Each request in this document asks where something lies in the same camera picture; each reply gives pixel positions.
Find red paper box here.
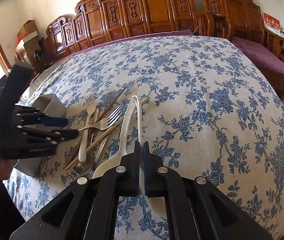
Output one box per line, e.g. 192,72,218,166
262,12,281,33

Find cream plastic fork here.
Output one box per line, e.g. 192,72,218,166
78,95,96,163

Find carved wooden bench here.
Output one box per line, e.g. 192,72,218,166
47,0,195,58

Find grey metal utensil tray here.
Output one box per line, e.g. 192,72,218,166
14,93,66,177

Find purple bench cushion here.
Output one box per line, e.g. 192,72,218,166
51,30,194,66

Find carved wooden armchair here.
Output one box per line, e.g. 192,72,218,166
202,0,284,63

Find stainless steel fork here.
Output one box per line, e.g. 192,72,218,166
77,105,122,132

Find purple seat cushion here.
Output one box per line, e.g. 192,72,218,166
233,37,284,74

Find blue floral tablecloth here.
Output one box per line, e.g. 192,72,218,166
3,35,284,240

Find white plastic soup spoon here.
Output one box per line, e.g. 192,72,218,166
132,95,166,218

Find stacked cardboard boxes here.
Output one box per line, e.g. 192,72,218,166
15,20,41,64

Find stainless steel spoon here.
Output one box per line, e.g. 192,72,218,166
76,134,109,179

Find cream long plastic spoon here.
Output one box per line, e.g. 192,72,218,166
93,100,135,179

